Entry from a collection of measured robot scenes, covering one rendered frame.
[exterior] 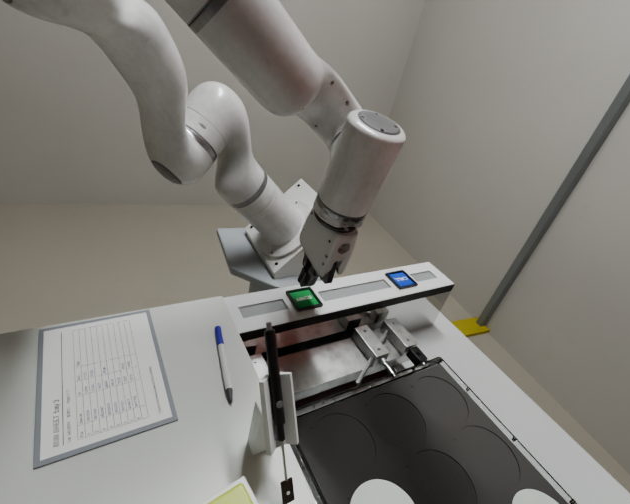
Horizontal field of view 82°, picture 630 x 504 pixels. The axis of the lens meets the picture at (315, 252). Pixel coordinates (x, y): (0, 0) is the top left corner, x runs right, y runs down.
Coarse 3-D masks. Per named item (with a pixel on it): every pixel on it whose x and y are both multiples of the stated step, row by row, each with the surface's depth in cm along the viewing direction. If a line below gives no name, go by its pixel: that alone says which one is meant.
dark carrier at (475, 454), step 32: (416, 384) 68; (448, 384) 69; (320, 416) 58; (352, 416) 59; (384, 416) 61; (416, 416) 62; (448, 416) 63; (480, 416) 65; (320, 448) 54; (352, 448) 55; (384, 448) 56; (416, 448) 57; (448, 448) 58; (480, 448) 59; (512, 448) 61; (320, 480) 50; (352, 480) 51; (416, 480) 53; (448, 480) 54; (480, 480) 55; (512, 480) 56; (544, 480) 57
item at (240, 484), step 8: (240, 480) 36; (224, 488) 35; (232, 488) 35; (240, 488) 35; (248, 488) 35; (216, 496) 34; (224, 496) 34; (232, 496) 34; (240, 496) 35; (248, 496) 35
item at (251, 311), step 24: (288, 288) 74; (312, 288) 75; (336, 288) 77; (360, 288) 79; (384, 288) 81; (408, 288) 83; (432, 288) 85; (240, 312) 65; (264, 312) 67; (288, 312) 68; (312, 312) 69
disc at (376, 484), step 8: (376, 480) 52; (384, 480) 52; (360, 488) 50; (368, 488) 50; (376, 488) 51; (384, 488) 51; (392, 488) 51; (400, 488) 51; (352, 496) 49; (360, 496) 49; (368, 496) 50; (376, 496) 50; (384, 496) 50; (392, 496) 50; (400, 496) 50; (408, 496) 51
